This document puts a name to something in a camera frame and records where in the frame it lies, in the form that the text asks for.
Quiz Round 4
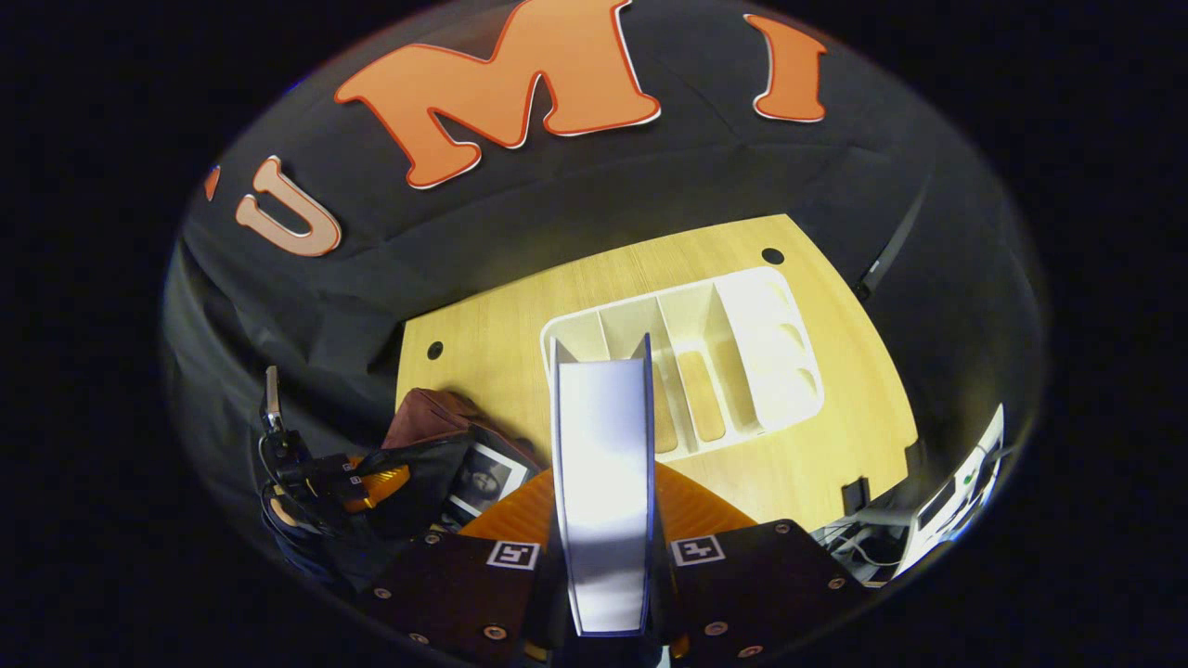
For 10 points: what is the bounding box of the white spine book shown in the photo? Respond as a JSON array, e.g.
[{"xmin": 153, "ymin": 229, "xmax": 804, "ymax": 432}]
[{"xmin": 445, "ymin": 441, "xmax": 532, "ymax": 520}]

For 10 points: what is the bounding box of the white electronic device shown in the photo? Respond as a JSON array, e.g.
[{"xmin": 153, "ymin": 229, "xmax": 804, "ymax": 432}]
[{"xmin": 914, "ymin": 404, "xmax": 1006, "ymax": 569}]

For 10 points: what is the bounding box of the bundle of cables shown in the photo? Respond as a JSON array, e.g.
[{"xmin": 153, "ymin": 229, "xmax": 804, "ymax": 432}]
[{"xmin": 817, "ymin": 520, "xmax": 920, "ymax": 587}]

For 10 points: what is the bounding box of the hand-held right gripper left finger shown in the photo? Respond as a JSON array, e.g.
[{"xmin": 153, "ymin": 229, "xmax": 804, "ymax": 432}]
[{"xmin": 367, "ymin": 467, "xmax": 562, "ymax": 664}]

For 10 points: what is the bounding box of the thin black pole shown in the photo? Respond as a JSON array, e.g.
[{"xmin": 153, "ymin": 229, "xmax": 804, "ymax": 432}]
[{"xmin": 856, "ymin": 176, "xmax": 932, "ymax": 300}]

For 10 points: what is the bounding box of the white bookshelf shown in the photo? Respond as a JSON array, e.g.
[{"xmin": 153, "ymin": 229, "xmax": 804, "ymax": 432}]
[{"xmin": 540, "ymin": 266, "xmax": 825, "ymax": 462}]

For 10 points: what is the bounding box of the blue cover book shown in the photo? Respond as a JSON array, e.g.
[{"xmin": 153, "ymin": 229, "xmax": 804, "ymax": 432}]
[{"xmin": 549, "ymin": 334, "xmax": 658, "ymax": 638}]

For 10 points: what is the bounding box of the reddish brown schoolbag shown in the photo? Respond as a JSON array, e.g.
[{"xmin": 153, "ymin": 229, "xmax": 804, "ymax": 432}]
[{"xmin": 343, "ymin": 388, "xmax": 549, "ymax": 595}]

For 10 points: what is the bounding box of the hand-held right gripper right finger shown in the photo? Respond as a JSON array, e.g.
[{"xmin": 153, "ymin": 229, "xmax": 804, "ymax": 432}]
[{"xmin": 650, "ymin": 461, "xmax": 873, "ymax": 662}]

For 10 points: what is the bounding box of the black backdrop cloth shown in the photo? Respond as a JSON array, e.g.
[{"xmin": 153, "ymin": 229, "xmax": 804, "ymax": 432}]
[{"xmin": 162, "ymin": 0, "xmax": 1045, "ymax": 595}]

